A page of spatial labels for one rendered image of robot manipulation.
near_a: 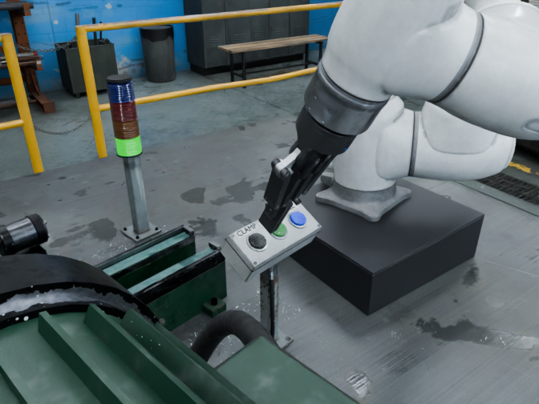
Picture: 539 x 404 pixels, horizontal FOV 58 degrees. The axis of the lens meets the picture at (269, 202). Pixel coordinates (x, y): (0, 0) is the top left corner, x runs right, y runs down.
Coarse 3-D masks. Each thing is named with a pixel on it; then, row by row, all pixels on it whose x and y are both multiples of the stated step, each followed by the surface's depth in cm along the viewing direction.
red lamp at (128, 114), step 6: (132, 102) 114; (114, 108) 114; (120, 108) 113; (126, 108) 114; (132, 108) 115; (114, 114) 114; (120, 114) 114; (126, 114) 114; (132, 114) 115; (114, 120) 115; (120, 120) 115; (126, 120) 115
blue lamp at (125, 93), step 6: (108, 84) 111; (114, 84) 111; (120, 84) 111; (126, 84) 112; (132, 84) 114; (108, 90) 112; (114, 90) 111; (120, 90) 111; (126, 90) 112; (132, 90) 114; (108, 96) 113; (114, 96) 112; (120, 96) 112; (126, 96) 113; (132, 96) 114; (114, 102) 113; (120, 102) 113; (126, 102) 113
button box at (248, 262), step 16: (304, 208) 88; (256, 224) 82; (288, 224) 85; (304, 224) 85; (240, 240) 79; (272, 240) 81; (288, 240) 82; (304, 240) 86; (224, 256) 82; (240, 256) 78; (256, 256) 78; (272, 256) 79; (240, 272) 80; (256, 272) 79
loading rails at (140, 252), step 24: (168, 240) 107; (192, 240) 109; (96, 264) 98; (120, 264) 99; (144, 264) 101; (168, 264) 106; (192, 264) 98; (216, 264) 102; (144, 288) 91; (168, 288) 94; (192, 288) 99; (216, 288) 105; (168, 312) 97; (192, 312) 102; (216, 312) 102
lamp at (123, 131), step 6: (132, 120) 116; (114, 126) 116; (120, 126) 115; (126, 126) 115; (132, 126) 116; (138, 126) 119; (114, 132) 118; (120, 132) 116; (126, 132) 116; (132, 132) 117; (138, 132) 119; (120, 138) 117; (126, 138) 117; (132, 138) 117
